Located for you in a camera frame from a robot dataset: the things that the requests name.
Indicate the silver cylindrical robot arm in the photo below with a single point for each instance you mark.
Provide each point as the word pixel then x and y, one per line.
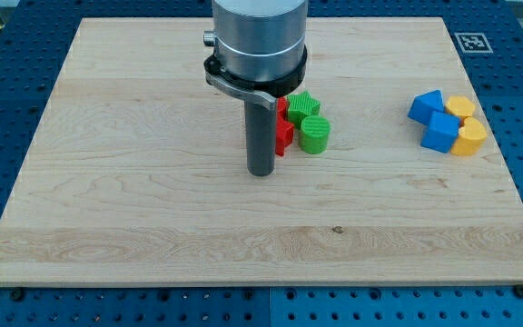
pixel 258 48

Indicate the blue cube block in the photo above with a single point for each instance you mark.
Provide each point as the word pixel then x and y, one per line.
pixel 441 133

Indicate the red star block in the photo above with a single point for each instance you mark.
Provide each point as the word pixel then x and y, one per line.
pixel 284 135

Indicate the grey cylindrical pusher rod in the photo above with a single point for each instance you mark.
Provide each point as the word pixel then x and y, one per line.
pixel 260 127

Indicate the green cylinder block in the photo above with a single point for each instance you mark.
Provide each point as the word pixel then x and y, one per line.
pixel 315 132

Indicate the red block behind rod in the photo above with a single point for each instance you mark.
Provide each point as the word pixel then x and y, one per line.
pixel 282 107

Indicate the green star block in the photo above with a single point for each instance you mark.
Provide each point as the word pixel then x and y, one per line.
pixel 301 106

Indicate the light wooden board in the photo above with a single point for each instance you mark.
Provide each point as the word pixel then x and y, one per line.
pixel 137 176

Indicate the blue pentagon block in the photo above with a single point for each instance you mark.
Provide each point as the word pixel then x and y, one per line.
pixel 424 105

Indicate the yellow hexagon block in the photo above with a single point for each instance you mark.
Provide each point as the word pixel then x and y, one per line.
pixel 460 106

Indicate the yellow heart block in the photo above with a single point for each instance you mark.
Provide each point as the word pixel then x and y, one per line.
pixel 471 136

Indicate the white fiducial marker tag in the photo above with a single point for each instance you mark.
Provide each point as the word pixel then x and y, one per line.
pixel 473 43

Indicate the black board clamp bolt left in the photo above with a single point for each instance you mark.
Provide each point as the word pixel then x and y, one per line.
pixel 17 295

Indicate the black board clamp bolt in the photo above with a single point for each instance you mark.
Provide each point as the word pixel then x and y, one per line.
pixel 518 291
pixel 17 295

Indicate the black board clamp bolt right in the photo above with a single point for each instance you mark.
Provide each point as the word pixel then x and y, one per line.
pixel 518 291

